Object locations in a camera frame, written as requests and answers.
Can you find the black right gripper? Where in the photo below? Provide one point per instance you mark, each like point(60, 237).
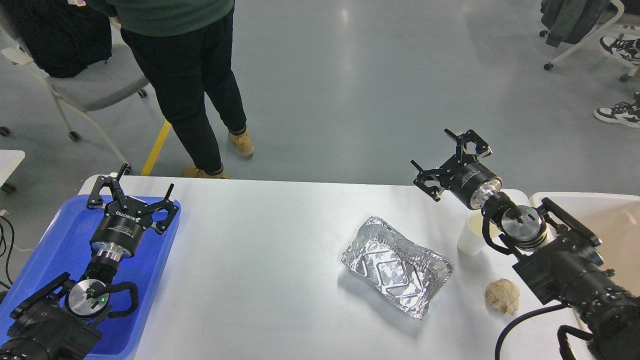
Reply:
point(469, 180)

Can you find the white side table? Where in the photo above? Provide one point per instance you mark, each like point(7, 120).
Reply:
point(9, 162)

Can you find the blue plastic tray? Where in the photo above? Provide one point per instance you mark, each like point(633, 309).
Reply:
point(64, 247)

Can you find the beige plastic bin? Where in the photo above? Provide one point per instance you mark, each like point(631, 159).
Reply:
point(610, 220)

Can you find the black bag on chair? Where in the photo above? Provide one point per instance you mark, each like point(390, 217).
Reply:
point(62, 38)

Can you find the black white sneaker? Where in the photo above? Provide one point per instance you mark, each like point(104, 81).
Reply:
point(626, 50)
point(623, 113)

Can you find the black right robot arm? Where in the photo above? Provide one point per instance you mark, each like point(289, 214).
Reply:
point(514, 229)

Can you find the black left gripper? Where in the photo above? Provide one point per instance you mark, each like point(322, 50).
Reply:
point(122, 226)

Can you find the white paper cup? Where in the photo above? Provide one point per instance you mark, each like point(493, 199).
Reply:
point(471, 240)

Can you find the aluminium foil container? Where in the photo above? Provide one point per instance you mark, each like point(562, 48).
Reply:
point(408, 275)

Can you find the white chair with jacket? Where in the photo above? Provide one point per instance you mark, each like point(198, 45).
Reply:
point(577, 22)

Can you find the black white sneaker upper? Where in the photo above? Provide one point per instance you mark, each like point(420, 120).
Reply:
point(626, 50)

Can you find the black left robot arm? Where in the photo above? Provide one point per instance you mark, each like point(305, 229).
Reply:
point(87, 290)

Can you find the crumpled brown paper ball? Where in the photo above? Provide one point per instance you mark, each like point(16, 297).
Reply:
point(503, 296)

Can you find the black white sneaker lower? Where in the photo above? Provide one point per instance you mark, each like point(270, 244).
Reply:
point(623, 113)

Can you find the person in green sweater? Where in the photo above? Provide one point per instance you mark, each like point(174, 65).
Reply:
point(185, 49)

